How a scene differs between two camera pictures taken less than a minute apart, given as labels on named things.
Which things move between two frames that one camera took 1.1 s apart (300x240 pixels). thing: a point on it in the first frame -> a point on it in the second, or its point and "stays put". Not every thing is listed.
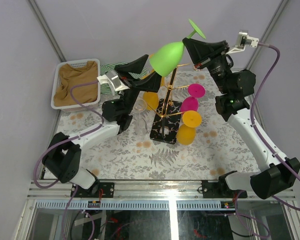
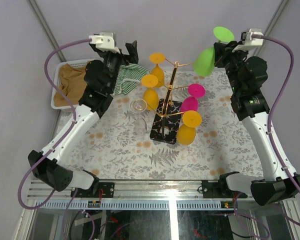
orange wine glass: [152, 100] stays put
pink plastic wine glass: [195, 91] stays put
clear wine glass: [140, 126] stays put
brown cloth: [70, 76] stays put
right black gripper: [200, 51] -> [228, 53]
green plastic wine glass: [166, 58] -> [204, 63]
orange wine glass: [186, 132] stays put
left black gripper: [149, 83] -> [124, 59]
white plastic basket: [77, 63] stays put
